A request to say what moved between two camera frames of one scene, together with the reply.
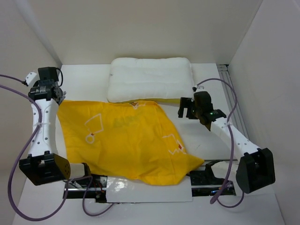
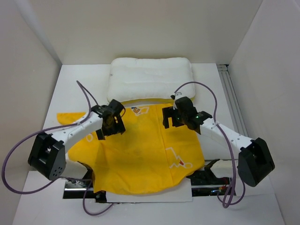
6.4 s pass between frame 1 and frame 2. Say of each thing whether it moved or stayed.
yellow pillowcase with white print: moved
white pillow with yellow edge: stayed
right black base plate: stayed
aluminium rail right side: stayed
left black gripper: moved
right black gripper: moved
